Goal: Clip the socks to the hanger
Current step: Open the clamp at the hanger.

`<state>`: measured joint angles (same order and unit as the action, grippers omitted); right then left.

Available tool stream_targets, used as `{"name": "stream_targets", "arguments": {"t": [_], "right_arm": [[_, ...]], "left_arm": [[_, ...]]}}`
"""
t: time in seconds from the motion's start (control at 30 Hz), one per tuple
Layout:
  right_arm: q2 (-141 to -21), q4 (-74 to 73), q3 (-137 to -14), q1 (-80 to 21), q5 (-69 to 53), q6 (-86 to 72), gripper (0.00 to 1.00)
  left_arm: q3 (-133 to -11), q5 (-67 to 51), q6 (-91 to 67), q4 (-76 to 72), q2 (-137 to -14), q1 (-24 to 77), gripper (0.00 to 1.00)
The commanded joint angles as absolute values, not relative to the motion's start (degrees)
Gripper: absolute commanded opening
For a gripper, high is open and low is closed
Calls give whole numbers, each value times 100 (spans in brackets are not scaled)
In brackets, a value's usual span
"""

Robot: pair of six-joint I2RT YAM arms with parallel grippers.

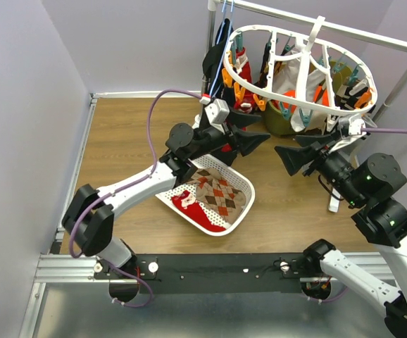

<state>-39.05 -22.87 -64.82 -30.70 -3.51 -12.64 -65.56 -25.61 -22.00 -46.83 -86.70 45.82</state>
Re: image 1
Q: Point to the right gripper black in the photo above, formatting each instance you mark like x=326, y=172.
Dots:
x=294, y=155

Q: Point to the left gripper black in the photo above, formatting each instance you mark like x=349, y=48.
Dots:
x=239, y=141

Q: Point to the white round clip hanger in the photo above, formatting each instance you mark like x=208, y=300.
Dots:
x=301, y=82

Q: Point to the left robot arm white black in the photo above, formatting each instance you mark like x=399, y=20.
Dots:
x=91, y=214

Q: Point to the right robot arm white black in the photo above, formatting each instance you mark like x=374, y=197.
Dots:
x=381, y=219

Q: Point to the black sock on blue hanger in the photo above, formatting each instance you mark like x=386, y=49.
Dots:
x=212, y=65

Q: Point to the white perforated plastic basket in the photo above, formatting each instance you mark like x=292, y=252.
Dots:
x=232, y=176

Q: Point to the dark argyle hanging sock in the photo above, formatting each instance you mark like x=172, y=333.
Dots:
x=262, y=82

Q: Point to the red hanging sock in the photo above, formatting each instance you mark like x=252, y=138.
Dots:
x=242, y=65

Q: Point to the white orange hanging sock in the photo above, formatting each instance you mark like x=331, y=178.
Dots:
x=285, y=83

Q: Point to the beige argyle sock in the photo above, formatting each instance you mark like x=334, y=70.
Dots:
x=217, y=194

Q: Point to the red santa bear sock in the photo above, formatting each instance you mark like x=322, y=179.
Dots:
x=187, y=204

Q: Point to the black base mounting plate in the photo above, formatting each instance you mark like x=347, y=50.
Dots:
x=217, y=274

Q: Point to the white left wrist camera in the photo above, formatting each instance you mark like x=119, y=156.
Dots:
x=217, y=112

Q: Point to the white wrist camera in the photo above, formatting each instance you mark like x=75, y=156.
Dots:
x=348, y=130
x=217, y=112

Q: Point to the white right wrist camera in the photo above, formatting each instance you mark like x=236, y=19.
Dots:
x=348, y=130

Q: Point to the white drying rack frame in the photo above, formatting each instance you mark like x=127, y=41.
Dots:
x=361, y=35

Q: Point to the aluminium rail frame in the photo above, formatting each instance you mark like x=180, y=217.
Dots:
x=55, y=270

